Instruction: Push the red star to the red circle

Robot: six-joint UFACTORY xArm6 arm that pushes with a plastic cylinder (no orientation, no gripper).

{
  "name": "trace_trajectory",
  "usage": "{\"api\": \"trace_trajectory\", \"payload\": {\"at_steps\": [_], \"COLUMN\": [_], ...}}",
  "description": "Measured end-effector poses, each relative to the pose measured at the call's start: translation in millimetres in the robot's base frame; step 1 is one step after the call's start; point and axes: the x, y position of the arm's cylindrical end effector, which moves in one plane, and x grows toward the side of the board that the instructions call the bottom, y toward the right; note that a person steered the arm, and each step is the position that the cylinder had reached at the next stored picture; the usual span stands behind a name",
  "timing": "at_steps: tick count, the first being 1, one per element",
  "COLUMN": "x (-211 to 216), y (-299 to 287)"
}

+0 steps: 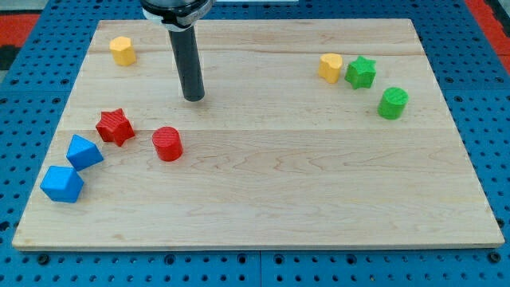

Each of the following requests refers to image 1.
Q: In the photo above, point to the black robot wrist mount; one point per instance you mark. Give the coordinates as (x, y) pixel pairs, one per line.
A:
(176, 15)

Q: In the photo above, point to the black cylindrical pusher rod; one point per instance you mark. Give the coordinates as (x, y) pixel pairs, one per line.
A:
(188, 65)

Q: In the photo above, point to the red star block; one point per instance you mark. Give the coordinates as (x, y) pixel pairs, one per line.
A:
(114, 127)

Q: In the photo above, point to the green star block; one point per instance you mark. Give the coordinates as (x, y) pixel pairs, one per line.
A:
(361, 72)

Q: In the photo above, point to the yellow hexagon block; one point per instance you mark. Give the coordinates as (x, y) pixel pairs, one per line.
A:
(122, 51)

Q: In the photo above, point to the red cylinder block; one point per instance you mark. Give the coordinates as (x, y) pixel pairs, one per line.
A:
(167, 143)

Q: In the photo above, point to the yellow heart block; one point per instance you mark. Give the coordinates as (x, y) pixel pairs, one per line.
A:
(330, 66)

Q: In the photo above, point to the blue triangular block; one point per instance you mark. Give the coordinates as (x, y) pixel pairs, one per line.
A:
(83, 153)

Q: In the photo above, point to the light wooden board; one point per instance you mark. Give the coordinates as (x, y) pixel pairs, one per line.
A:
(274, 157)

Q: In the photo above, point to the blue cube block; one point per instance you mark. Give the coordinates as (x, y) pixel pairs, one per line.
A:
(62, 184)

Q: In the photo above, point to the green cylinder block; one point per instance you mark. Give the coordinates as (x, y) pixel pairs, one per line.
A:
(392, 103)

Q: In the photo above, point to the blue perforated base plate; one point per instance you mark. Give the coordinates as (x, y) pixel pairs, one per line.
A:
(33, 94)

